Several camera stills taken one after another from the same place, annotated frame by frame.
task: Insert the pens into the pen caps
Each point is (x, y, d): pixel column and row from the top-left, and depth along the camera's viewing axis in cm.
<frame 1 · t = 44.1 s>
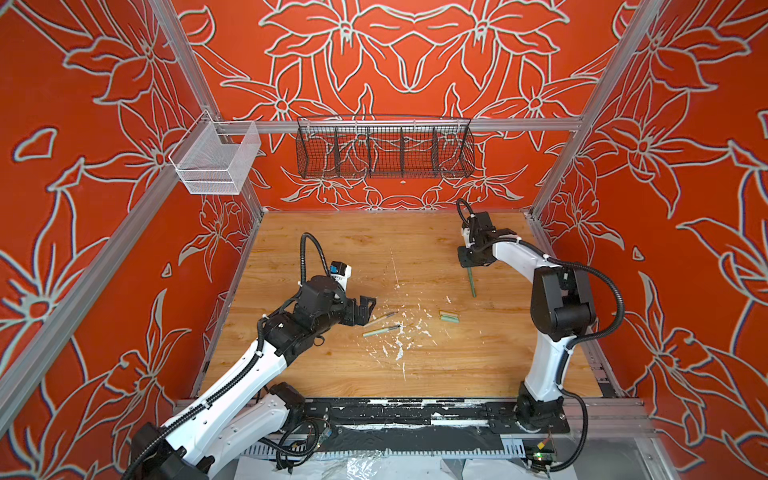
left hand: (360, 296, 75), fingers open
right hand: (462, 255, 99), fingers closed
green pen body: (472, 282, 97), point 4 cm above the table

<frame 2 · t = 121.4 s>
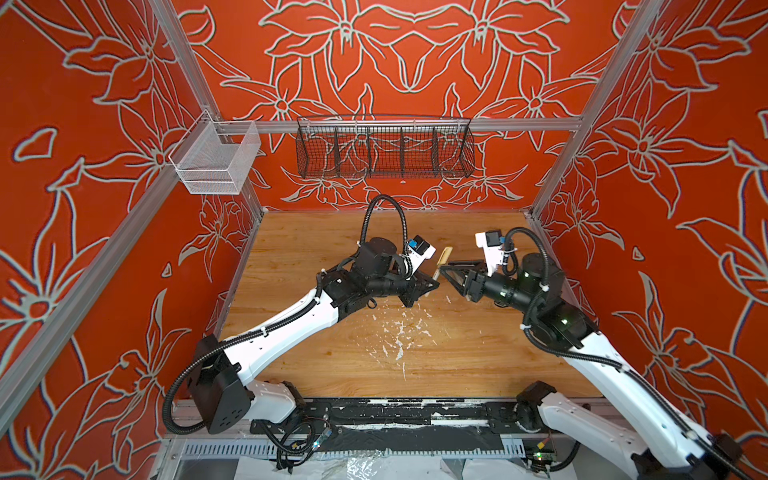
left hand: (436, 279, 68), fingers closed
right hand: (441, 268, 64), fingers open
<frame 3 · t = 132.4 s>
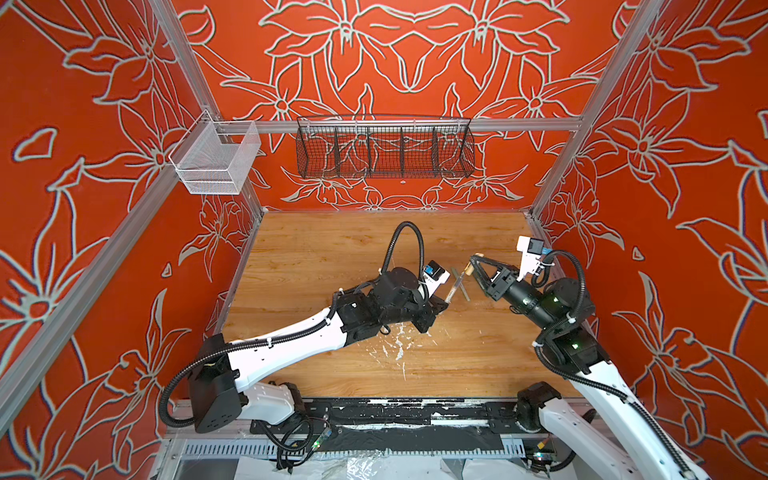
left hand: (447, 301, 67), fingers closed
right hand: (468, 261, 63), fingers closed
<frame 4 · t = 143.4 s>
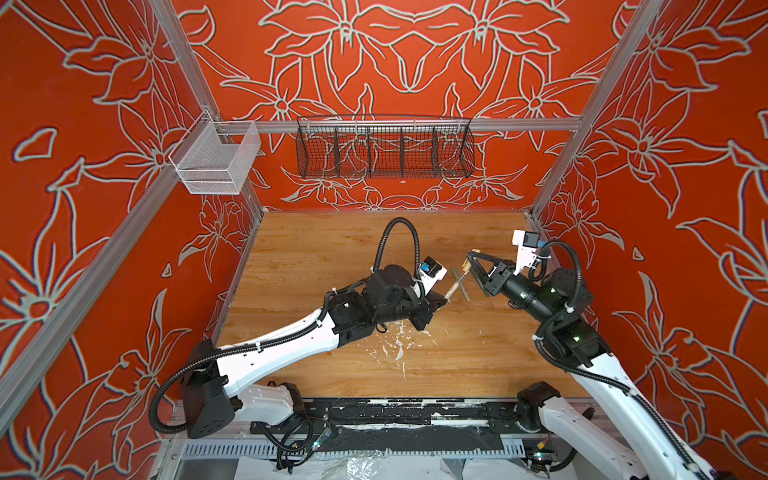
left hand: (445, 297, 66), fingers closed
right hand: (465, 256, 63), fingers closed
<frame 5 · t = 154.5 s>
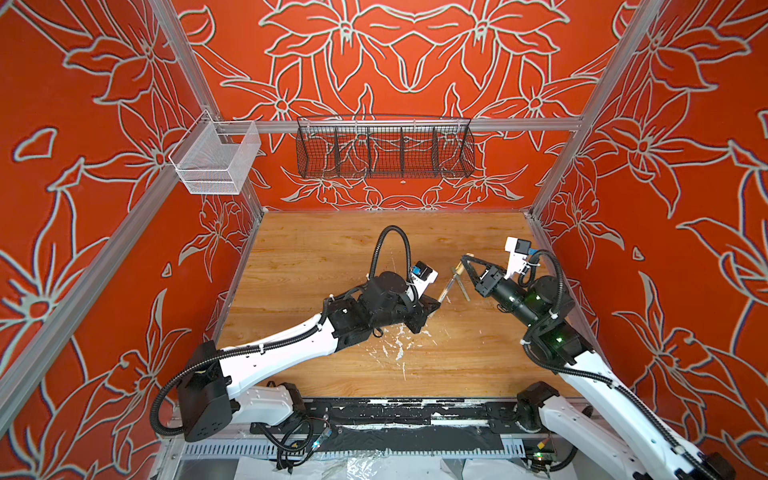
left hand: (439, 301, 68), fingers closed
right hand: (459, 259, 66), fingers closed
